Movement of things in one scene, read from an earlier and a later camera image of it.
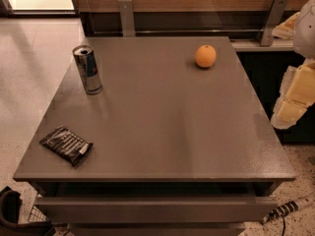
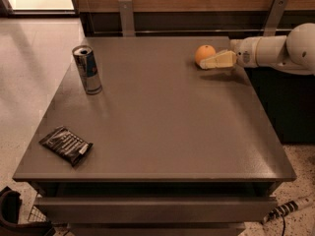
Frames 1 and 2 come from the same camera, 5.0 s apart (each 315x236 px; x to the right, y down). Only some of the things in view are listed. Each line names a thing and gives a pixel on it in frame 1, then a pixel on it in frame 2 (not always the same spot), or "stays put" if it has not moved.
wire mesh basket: [36, 215] stays put
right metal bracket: [277, 9] stays put
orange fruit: [205, 56] stays put
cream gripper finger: [296, 94] -> [246, 55]
